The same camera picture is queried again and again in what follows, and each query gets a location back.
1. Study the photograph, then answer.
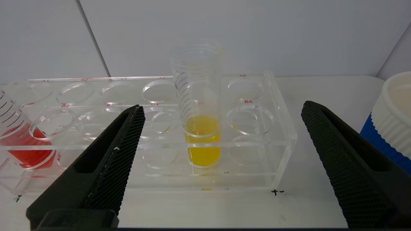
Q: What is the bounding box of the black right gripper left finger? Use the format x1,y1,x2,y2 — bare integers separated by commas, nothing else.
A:
26,104,146,230

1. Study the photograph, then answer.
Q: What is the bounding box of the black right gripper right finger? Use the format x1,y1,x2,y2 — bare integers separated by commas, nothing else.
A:
301,100,411,229

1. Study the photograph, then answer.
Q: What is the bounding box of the test tube with red pigment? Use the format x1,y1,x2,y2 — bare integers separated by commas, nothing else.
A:
0,89,57,171

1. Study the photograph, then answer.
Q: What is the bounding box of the clear acrylic test tube rack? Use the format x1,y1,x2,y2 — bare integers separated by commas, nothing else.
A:
0,72,298,196

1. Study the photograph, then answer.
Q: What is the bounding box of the test tube with yellow pigment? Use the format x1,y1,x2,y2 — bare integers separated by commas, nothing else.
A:
170,39,224,170

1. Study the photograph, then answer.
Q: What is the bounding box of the blue-sleeved white paper cup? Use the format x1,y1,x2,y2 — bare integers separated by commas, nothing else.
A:
359,71,411,176

